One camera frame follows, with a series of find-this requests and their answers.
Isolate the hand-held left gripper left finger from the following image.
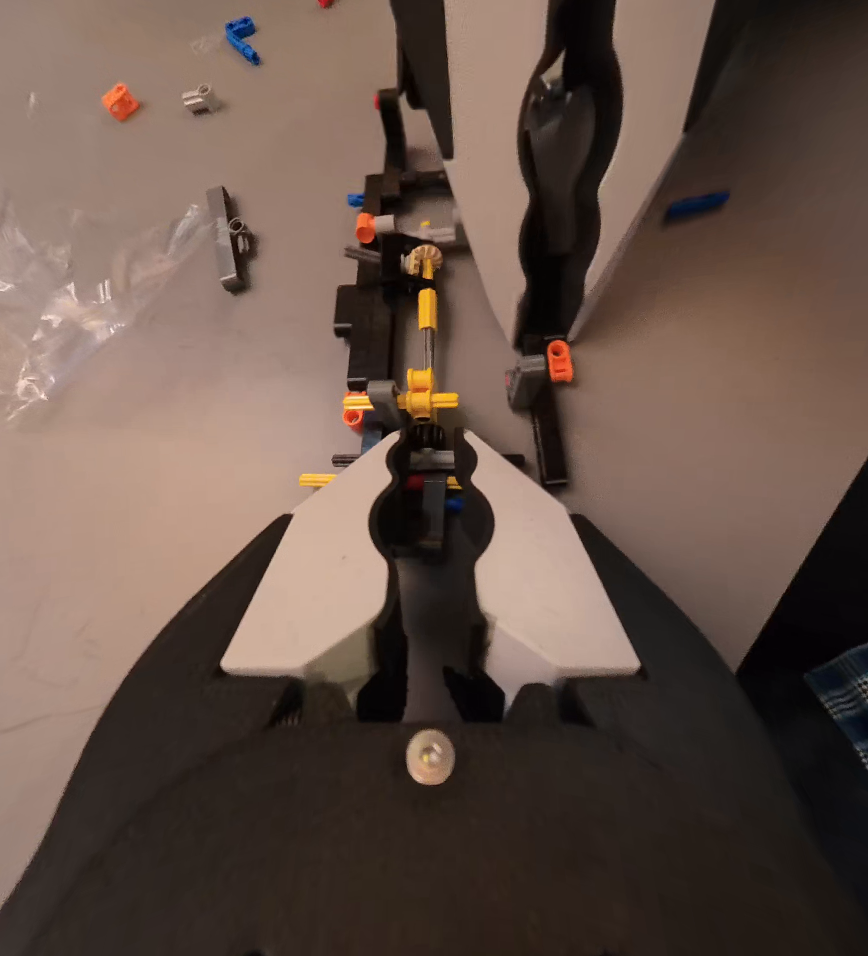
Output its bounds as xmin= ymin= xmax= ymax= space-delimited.
xmin=219 ymin=430 xmax=409 ymax=722

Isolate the blue angled lego piece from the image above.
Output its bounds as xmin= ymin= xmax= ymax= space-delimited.
xmin=225 ymin=16 xmax=263 ymax=68

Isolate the blue lego pin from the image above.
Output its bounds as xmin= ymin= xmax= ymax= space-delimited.
xmin=664 ymin=190 xmax=731 ymax=223

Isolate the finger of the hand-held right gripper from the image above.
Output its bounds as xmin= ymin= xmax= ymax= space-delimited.
xmin=443 ymin=0 xmax=554 ymax=352
xmin=567 ymin=0 xmax=716 ymax=343

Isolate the clear plastic bag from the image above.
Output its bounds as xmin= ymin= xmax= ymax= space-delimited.
xmin=0 ymin=190 xmax=214 ymax=427

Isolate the grey lego beam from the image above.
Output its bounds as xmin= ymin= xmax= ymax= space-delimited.
xmin=204 ymin=185 xmax=251 ymax=294

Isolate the black lego drive shaft assembly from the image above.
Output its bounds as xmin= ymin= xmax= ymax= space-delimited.
xmin=298 ymin=87 xmax=528 ymax=555

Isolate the blue plaid shirt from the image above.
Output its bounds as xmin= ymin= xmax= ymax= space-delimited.
xmin=803 ymin=627 xmax=868 ymax=834

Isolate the black lego side beam assembly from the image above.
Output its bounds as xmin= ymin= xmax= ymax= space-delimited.
xmin=504 ymin=75 xmax=598 ymax=488

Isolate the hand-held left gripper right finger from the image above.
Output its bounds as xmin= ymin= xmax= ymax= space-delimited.
xmin=443 ymin=428 xmax=641 ymax=723

